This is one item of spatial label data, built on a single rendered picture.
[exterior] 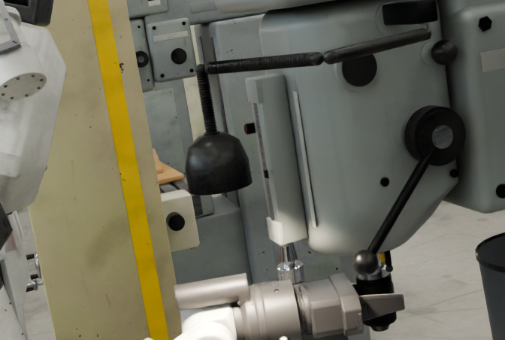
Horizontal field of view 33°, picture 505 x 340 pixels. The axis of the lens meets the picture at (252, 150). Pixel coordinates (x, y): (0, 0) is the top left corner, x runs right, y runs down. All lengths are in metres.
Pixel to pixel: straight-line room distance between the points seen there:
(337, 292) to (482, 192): 0.23
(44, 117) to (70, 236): 1.57
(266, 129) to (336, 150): 0.09
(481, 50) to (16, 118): 0.62
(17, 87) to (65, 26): 1.59
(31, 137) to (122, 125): 1.56
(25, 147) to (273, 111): 0.36
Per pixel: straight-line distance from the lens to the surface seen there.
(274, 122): 1.05
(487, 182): 1.08
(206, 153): 0.92
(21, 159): 1.20
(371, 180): 1.03
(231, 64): 0.91
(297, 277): 1.49
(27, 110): 1.23
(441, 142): 1.02
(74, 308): 2.87
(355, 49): 0.86
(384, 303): 1.15
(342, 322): 1.13
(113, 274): 2.86
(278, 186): 1.06
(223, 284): 1.12
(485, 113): 1.07
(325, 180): 1.03
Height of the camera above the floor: 1.65
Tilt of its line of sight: 10 degrees down
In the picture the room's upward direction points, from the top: 9 degrees counter-clockwise
